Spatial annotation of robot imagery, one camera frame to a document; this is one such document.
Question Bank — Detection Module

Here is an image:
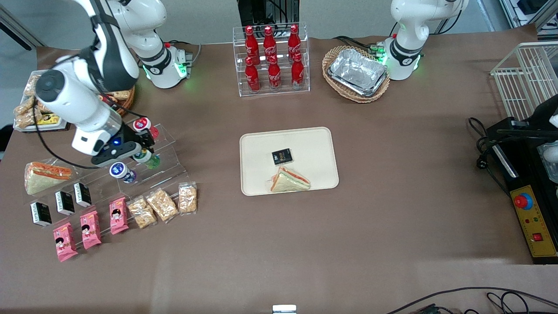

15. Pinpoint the dark brown wicker basket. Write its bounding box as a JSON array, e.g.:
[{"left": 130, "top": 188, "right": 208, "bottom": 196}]
[{"left": 99, "top": 85, "right": 136, "bottom": 118}]

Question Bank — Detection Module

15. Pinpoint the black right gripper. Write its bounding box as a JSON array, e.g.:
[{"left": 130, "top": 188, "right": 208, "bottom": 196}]
[{"left": 71, "top": 124, "right": 156, "bottom": 164}]

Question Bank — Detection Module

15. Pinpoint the red cola bottle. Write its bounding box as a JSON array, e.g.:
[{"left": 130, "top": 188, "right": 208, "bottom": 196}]
[
  {"left": 244, "top": 57, "right": 261, "bottom": 93},
  {"left": 290, "top": 52, "right": 305, "bottom": 89},
  {"left": 263, "top": 26, "right": 278, "bottom": 64},
  {"left": 287, "top": 24, "right": 302, "bottom": 61},
  {"left": 267, "top": 55, "right": 282, "bottom": 91},
  {"left": 245, "top": 25, "right": 260, "bottom": 66}
]

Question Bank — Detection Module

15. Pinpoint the wrapped triangle sandwich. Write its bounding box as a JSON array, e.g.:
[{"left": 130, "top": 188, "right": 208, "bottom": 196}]
[
  {"left": 266, "top": 166, "right": 311, "bottom": 193},
  {"left": 24, "top": 161, "right": 73, "bottom": 196}
]

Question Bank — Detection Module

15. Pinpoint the clear cracker bag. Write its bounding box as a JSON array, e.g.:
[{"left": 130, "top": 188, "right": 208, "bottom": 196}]
[
  {"left": 127, "top": 195, "right": 157, "bottom": 229},
  {"left": 145, "top": 188, "right": 180, "bottom": 223},
  {"left": 178, "top": 181, "right": 198, "bottom": 215}
]

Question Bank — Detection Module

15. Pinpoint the blue gum bottle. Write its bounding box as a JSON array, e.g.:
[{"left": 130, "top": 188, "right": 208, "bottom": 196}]
[{"left": 109, "top": 162, "right": 137, "bottom": 184}]

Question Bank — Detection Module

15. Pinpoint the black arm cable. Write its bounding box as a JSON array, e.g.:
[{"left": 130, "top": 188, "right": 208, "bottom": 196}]
[{"left": 32, "top": 102, "right": 97, "bottom": 171}]

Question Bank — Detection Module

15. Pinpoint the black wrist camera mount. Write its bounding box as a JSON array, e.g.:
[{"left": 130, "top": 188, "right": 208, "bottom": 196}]
[{"left": 90, "top": 142, "right": 140, "bottom": 169}]

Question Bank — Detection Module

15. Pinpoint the black floor cable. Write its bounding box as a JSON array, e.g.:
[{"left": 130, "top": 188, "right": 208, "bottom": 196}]
[{"left": 385, "top": 287, "right": 558, "bottom": 314}]

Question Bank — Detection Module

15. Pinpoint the beige serving tray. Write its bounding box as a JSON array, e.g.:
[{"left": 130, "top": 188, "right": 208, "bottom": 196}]
[{"left": 239, "top": 126, "right": 340, "bottom": 197}]

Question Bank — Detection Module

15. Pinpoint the small black gold-print box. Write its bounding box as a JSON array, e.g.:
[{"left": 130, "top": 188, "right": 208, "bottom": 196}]
[{"left": 272, "top": 148, "right": 293, "bottom": 167}]

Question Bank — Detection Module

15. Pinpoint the black background equipment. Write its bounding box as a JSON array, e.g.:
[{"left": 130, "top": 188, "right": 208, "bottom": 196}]
[{"left": 237, "top": 0, "right": 302, "bottom": 25}]

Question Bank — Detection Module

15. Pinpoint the black power cable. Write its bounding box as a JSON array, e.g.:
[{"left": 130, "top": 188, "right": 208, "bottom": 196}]
[{"left": 467, "top": 116, "right": 511, "bottom": 195}]

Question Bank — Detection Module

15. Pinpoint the aluminium foil tray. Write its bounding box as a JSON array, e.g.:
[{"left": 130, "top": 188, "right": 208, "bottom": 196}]
[{"left": 327, "top": 48, "right": 389, "bottom": 98}]

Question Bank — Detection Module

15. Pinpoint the black yellow control box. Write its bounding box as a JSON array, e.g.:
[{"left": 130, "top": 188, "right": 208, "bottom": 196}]
[{"left": 485, "top": 117, "right": 558, "bottom": 265}]

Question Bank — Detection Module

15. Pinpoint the green gum bottle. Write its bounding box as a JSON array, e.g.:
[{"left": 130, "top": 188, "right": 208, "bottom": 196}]
[{"left": 133, "top": 148, "right": 161, "bottom": 170}]

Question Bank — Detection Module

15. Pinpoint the black base cable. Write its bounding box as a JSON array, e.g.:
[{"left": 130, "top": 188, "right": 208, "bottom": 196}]
[{"left": 333, "top": 35, "right": 388, "bottom": 56}]

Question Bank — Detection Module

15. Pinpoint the clear acrylic step display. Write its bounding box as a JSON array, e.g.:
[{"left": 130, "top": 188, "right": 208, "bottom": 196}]
[{"left": 26, "top": 124, "right": 191, "bottom": 238}]

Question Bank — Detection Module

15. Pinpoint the red gum bottle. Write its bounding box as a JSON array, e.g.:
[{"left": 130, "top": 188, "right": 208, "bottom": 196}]
[{"left": 133, "top": 116, "right": 160, "bottom": 141}]

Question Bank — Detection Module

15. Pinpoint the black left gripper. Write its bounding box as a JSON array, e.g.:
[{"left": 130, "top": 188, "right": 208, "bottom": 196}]
[{"left": 527, "top": 93, "right": 558, "bottom": 132}]

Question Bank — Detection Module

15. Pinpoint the metal background shelf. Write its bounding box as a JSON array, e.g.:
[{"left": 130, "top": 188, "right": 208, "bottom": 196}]
[{"left": 498, "top": 0, "right": 558, "bottom": 42}]

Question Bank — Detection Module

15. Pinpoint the black white snack box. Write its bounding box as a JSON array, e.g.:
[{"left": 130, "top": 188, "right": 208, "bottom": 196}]
[
  {"left": 73, "top": 182, "right": 92, "bottom": 208},
  {"left": 54, "top": 191, "right": 76, "bottom": 216},
  {"left": 30, "top": 201, "right": 53, "bottom": 228}
]

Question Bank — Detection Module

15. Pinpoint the pink snack pack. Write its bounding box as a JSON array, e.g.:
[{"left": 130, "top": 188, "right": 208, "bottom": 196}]
[
  {"left": 109, "top": 197, "right": 130, "bottom": 236},
  {"left": 79, "top": 210, "right": 102, "bottom": 250},
  {"left": 53, "top": 222, "right": 79, "bottom": 263}
]

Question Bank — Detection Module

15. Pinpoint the white wire basket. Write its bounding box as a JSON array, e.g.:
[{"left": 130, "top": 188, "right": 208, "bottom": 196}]
[{"left": 490, "top": 41, "right": 558, "bottom": 121}]

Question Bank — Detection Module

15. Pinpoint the clear acrylic bottle rack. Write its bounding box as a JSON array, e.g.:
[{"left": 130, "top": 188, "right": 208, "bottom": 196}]
[{"left": 232, "top": 22, "right": 311, "bottom": 97}]

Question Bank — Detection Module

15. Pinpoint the red emergency stop button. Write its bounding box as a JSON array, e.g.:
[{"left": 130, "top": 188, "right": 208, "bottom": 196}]
[{"left": 514, "top": 192, "right": 534, "bottom": 210}]

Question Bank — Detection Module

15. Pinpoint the white rectangular snack tray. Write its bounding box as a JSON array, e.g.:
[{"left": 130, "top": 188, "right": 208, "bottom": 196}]
[{"left": 13, "top": 72, "right": 71, "bottom": 133}]

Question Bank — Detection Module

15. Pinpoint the light wicker basket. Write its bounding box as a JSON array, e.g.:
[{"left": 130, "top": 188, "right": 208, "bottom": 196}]
[{"left": 322, "top": 45, "right": 391, "bottom": 104}]

